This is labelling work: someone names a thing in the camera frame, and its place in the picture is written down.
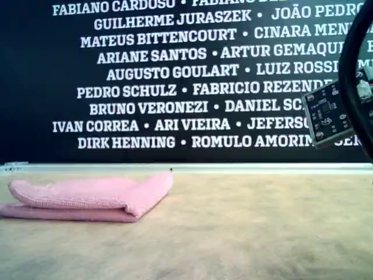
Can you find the pink cloth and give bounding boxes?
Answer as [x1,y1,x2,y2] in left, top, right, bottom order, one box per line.
[0,171,175,223]

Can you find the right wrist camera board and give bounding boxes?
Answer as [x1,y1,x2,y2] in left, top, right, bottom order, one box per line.
[301,65,373,151]

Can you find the aluminium rail under banner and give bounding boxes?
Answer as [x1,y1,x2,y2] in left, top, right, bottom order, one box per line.
[0,162,373,176]

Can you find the black right camera cable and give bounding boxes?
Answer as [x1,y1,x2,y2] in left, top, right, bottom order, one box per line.
[337,5,373,164]

